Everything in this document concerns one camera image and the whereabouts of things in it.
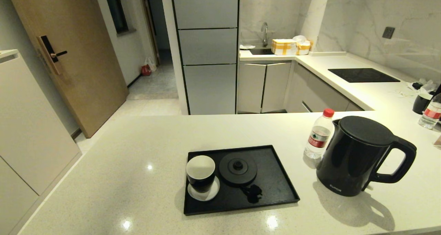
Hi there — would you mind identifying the clear water bottle red cap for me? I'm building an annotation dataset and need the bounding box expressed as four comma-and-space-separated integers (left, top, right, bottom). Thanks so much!
418, 93, 441, 130
304, 108, 335, 159

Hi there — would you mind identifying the black electric kettle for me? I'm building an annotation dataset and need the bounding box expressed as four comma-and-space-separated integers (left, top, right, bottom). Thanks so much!
316, 116, 417, 197

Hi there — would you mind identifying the black cup white inside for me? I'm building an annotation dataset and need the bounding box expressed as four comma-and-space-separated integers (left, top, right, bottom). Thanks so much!
186, 155, 216, 194

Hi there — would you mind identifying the round black kettle base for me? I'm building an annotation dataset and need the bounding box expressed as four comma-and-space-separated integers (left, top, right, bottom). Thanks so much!
219, 152, 258, 186

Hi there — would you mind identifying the beige cabinet door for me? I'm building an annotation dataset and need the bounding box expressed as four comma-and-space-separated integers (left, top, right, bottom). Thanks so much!
237, 63, 266, 113
261, 62, 293, 112

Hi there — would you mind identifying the tall grey refrigerator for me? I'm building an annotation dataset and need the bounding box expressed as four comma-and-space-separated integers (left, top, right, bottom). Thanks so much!
171, 0, 239, 115

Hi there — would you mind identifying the white saucer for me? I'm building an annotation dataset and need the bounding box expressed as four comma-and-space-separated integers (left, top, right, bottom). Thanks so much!
187, 176, 220, 202

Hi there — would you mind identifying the black rectangular serving tray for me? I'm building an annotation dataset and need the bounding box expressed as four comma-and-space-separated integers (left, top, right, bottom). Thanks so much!
183, 145, 300, 216

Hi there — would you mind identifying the small yellow white box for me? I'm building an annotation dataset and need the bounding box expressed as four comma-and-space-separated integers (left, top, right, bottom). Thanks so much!
296, 40, 313, 55

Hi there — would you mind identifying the beige drawer unit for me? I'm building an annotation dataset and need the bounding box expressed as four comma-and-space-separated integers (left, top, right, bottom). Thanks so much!
286, 63, 365, 113

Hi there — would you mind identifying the brown wooden door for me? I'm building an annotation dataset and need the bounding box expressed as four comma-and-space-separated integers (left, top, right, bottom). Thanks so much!
5, 0, 129, 139

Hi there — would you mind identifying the black induction cooktop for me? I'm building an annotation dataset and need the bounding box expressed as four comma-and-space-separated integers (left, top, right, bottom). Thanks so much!
328, 68, 401, 83

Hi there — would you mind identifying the white low cabinet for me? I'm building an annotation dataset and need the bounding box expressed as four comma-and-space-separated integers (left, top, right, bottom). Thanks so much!
0, 49, 82, 235

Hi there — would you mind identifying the black mug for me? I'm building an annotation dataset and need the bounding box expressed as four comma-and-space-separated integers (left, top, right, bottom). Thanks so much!
412, 93, 433, 115

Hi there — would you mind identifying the clear plastic wrap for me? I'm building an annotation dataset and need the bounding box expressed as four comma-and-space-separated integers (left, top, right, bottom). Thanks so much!
408, 78, 440, 93

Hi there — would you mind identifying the black door lock handle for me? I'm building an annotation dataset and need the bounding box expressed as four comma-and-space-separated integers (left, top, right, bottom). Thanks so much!
37, 35, 68, 75

